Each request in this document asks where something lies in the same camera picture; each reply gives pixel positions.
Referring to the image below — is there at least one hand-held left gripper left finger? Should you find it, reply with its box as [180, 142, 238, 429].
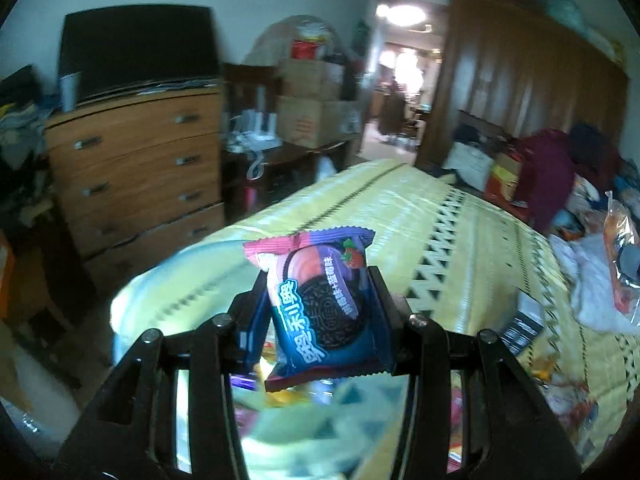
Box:
[52, 270, 271, 480]

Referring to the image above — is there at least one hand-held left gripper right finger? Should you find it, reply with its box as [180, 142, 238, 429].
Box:
[367, 266, 583, 480]

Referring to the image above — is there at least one purple sandwich cookie packet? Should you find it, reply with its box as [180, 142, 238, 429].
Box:
[243, 228, 393, 393]

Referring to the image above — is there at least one yellow patterned bedspread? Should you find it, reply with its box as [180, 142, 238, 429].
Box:
[110, 157, 640, 480]

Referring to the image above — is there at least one black box with icons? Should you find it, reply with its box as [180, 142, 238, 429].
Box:
[500, 292, 546, 356]

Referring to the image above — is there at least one dark wooden desk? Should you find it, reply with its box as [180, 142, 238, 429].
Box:
[222, 140, 351, 221]

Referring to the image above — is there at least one white tote bag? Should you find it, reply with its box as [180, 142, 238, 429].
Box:
[445, 141, 493, 191]

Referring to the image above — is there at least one red and gold gift box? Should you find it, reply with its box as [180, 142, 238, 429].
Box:
[484, 152, 531, 211]

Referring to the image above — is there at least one pile of snack packets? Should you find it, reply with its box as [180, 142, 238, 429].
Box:
[530, 350, 631, 461]

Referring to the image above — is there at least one white router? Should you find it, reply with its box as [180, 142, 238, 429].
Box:
[240, 110, 281, 143]

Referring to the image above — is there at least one wooden chest of drawers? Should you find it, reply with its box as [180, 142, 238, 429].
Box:
[44, 82, 226, 301]

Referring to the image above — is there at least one large cardboard box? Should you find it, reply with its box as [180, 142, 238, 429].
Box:
[275, 95, 361, 150]

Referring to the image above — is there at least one white plastic bag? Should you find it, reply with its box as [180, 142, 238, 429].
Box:
[550, 235, 640, 333]

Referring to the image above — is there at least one maroon jacket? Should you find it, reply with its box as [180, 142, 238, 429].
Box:
[515, 129, 576, 233]

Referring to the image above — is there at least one small cardboard box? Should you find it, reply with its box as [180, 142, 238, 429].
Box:
[277, 58, 346, 102]

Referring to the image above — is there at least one orange snack bag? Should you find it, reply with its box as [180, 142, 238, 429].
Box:
[602, 192, 640, 331]

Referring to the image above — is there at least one dark blue garment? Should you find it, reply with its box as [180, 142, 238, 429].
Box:
[570, 122, 626, 176]

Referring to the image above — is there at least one brown wooden wardrobe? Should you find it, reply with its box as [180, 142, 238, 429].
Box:
[417, 0, 631, 171]

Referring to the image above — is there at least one red gift bag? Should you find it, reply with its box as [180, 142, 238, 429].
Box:
[291, 37, 326, 63]

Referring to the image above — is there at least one grey paper cup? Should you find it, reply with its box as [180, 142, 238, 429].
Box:
[59, 72, 82, 111]

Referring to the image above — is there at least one black television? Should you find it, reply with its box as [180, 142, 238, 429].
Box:
[57, 5, 221, 106]

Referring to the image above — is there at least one pile of clothes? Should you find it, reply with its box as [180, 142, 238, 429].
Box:
[0, 65, 56, 211]

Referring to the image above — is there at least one ceiling lamp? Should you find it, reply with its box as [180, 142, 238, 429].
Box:
[375, 2, 431, 26]

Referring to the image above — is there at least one teal bundle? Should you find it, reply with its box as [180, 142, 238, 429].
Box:
[542, 0, 588, 36]

